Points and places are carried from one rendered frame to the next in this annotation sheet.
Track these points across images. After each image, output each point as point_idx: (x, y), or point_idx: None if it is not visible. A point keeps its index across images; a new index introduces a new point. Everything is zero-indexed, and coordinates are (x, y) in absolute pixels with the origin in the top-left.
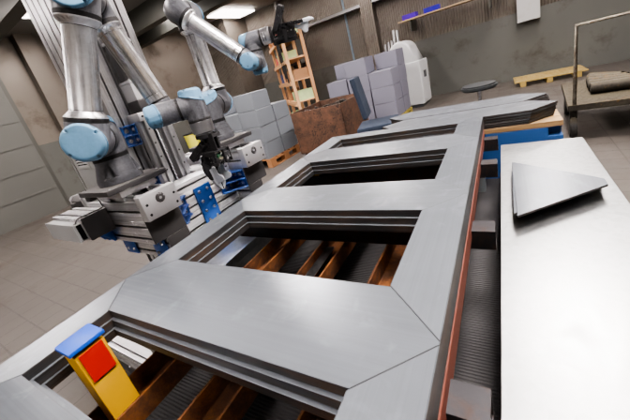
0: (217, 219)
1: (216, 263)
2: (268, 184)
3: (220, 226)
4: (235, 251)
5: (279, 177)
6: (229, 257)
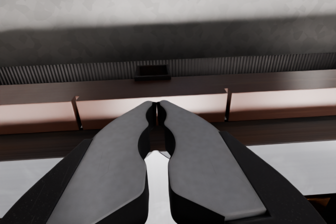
0: (18, 177)
1: (66, 38)
2: (268, 162)
3: (2, 212)
4: (116, 51)
5: (319, 165)
6: (95, 52)
